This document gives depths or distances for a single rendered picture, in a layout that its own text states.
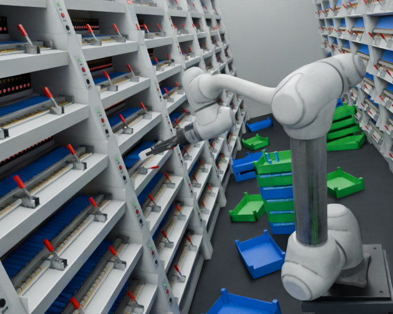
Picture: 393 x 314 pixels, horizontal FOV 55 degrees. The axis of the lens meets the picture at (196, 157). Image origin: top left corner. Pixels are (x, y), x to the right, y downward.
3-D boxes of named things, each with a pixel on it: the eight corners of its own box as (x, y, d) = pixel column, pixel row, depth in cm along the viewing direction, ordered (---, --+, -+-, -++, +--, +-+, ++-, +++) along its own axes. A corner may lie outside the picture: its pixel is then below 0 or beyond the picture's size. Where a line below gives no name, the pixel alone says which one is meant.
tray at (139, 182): (172, 152, 209) (173, 136, 206) (134, 200, 153) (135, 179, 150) (137, 147, 212) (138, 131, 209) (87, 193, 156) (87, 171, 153)
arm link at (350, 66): (309, 61, 122) (287, 74, 114) (362, 37, 108) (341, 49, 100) (325, 98, 124) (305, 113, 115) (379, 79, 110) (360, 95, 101)
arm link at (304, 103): (347, 277, 134) (318, 320, 120) (305, 260, 145) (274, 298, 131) (350, 60, 100) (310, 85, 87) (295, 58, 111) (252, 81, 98)
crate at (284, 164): (314, 156, 223) (310, 142, 221) (306, 169, 206) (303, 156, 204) (266, 161, 238) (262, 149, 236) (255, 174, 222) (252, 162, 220)
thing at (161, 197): (183, 184, 214) (184, 161, 209) (149, 241, 158) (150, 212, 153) (148, 179, 217) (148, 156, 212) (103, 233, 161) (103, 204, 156)
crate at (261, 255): (289, 266, 197) (286, 253, 195) (252, 279, 196) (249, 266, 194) (269, 240, 226) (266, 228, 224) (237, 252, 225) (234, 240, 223)
